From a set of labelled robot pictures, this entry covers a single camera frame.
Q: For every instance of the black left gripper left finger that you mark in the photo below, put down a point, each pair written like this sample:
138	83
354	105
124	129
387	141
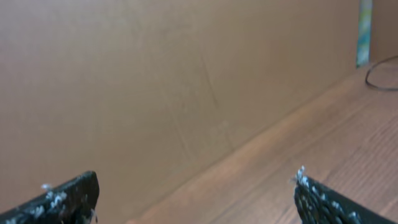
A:
72	202

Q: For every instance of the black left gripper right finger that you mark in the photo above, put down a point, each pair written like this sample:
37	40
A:
319	204

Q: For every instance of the brown cardboard wall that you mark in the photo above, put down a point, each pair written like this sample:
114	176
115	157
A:
192	111

